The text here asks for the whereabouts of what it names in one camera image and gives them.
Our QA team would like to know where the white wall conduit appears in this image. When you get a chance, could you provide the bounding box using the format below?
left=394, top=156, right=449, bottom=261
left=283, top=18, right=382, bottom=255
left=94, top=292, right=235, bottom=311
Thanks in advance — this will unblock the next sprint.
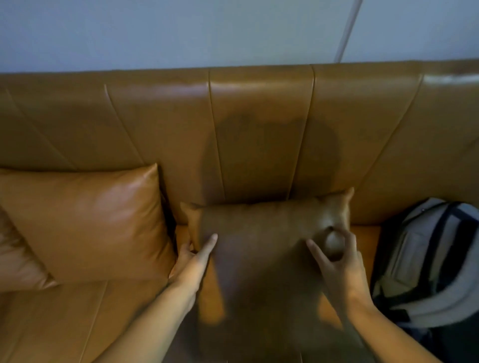
left=334, top=0, right=363, bottom=63

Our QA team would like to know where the grey and black backpack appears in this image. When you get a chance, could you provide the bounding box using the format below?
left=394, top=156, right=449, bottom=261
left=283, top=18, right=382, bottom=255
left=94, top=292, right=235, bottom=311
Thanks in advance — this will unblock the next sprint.
left=370, top=197, right=479, bottom=363

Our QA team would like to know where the person's left hand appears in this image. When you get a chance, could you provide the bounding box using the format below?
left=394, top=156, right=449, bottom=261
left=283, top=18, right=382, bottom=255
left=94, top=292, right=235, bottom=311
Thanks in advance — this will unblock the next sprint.
left=169, top=234, right=219, bottom=300

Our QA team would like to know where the person's right hand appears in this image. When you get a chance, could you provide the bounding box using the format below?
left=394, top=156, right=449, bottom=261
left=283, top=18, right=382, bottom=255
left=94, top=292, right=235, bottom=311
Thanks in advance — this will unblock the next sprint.
left=306, top=229, right=371, bottom=311

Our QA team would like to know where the person's left forearm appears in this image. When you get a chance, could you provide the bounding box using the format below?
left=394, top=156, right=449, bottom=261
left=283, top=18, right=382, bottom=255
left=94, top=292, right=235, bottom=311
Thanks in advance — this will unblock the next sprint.
left=94, top=282, right=197, bottom=363

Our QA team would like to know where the tan leather cushion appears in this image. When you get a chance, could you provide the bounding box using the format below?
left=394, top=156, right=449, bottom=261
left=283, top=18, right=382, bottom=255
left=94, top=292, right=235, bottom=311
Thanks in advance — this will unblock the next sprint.
left=180, top=187, right=369, bottom=363
left=0, top=205, right=58, bottom=292
left=0, top=163, right=177, bottom=283

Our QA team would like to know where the person's right forearm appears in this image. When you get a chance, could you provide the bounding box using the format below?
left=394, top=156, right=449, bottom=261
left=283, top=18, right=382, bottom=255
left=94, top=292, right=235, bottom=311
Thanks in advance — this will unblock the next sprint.
left=342, top=297, right=444, bottom=363

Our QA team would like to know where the tan leather sofa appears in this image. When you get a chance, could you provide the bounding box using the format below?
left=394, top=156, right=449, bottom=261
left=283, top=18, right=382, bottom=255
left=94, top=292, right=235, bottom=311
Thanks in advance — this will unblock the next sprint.
left=0, top=59, right=479, bottom=363

